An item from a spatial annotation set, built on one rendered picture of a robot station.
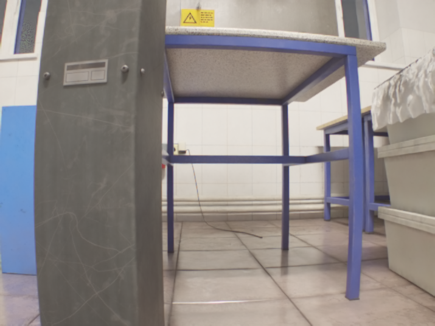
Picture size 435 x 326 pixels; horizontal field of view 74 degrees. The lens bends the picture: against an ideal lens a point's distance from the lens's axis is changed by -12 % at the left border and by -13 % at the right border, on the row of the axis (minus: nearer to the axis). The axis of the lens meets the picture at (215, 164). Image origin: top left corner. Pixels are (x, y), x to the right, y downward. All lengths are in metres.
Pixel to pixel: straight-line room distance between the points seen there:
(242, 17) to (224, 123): 1.65
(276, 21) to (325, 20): 0.17
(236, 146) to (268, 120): 0.34
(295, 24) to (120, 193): 0.92
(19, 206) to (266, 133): 2.01
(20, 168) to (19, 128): 0.14
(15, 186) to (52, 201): 0.89
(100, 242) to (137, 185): 0.07
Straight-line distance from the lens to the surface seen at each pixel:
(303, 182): 2.77
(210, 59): 1.07
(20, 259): 1.27
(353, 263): 0.96
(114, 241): 0.33
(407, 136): 1.17
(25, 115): 1.25
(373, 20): 3.98
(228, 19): 1.09
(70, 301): 0.38
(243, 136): 2.66
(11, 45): 3.75
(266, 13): 1.12
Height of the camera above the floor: 0.35
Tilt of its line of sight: 2 degrees up
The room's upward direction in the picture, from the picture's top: straight up
